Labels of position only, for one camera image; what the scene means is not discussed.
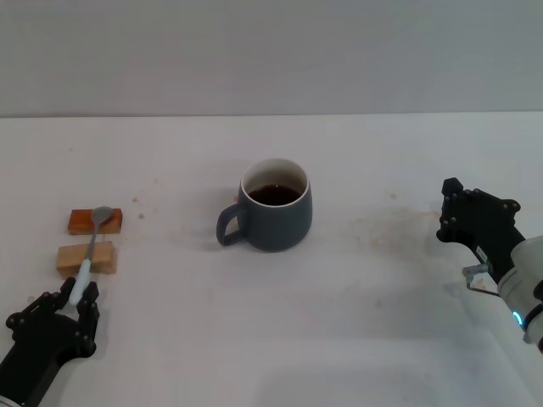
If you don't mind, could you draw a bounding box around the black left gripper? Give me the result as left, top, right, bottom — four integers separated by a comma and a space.
0, 278, 101, 407

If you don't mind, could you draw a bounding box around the light tan wooden block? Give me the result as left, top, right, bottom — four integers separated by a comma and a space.
56, 241, 118, 281

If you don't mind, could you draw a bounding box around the metal spoon light blue handle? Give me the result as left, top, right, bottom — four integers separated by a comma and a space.
70, 205, 115, 306

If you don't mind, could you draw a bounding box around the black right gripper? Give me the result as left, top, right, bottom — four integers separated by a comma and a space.
436, 177, 527, 283

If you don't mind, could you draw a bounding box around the reddish brown wooden block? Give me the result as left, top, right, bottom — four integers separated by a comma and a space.
66, 207, 125, 236

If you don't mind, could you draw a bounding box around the thin right gripper cable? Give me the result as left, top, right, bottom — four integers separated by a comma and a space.
462, 262, 501, 294

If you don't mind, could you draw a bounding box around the dark grey ceramic mug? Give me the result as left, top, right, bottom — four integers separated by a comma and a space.
216, 158, 314, 254

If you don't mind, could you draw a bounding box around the dark coffee liquid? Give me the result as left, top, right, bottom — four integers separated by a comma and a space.
247, 182, 303, 208

